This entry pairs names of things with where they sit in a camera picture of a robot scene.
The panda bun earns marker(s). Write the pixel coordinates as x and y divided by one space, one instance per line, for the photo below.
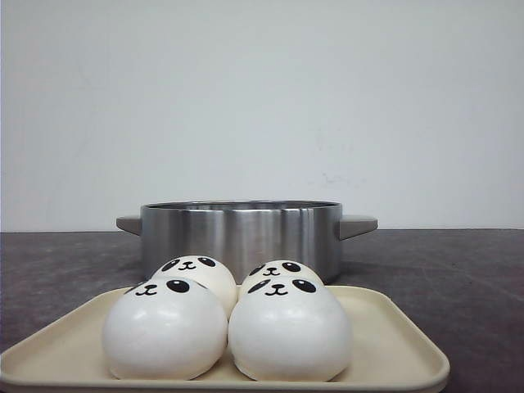
277 269
164 328
206 270
290 329

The stainless steel steamer pot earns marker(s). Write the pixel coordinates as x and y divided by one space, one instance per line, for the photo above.
245 234

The cream plastic tray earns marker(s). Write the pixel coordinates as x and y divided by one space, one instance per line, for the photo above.
390 354

